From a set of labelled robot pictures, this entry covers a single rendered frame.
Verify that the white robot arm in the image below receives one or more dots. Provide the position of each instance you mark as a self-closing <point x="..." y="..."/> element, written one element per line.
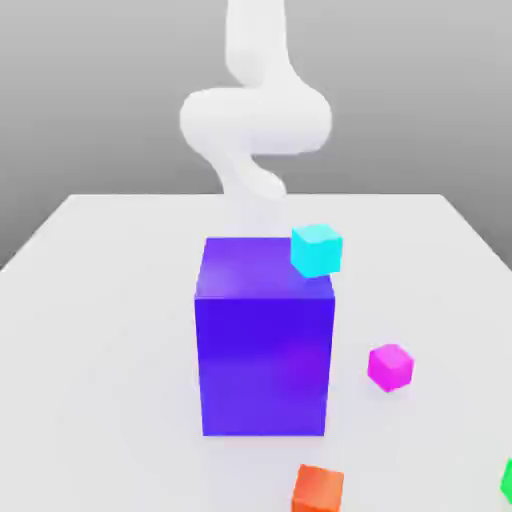
<point x="256" y="120"/>

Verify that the small cyan cube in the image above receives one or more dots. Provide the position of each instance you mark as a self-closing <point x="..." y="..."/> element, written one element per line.
<point x="316" y="252"/>

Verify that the small magenta cube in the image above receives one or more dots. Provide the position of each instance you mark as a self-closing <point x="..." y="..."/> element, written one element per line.
<point x="390" y="368"/>

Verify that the small orange cube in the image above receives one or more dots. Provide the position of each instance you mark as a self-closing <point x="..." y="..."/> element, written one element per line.
<point x="318" y="490"/>

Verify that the small green cube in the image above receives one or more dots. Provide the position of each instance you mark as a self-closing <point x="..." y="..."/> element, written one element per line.
<point x="508" y="482"/>

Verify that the large purple box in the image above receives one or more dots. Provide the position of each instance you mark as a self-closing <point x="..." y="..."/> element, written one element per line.
<point x="264" y="360"/>

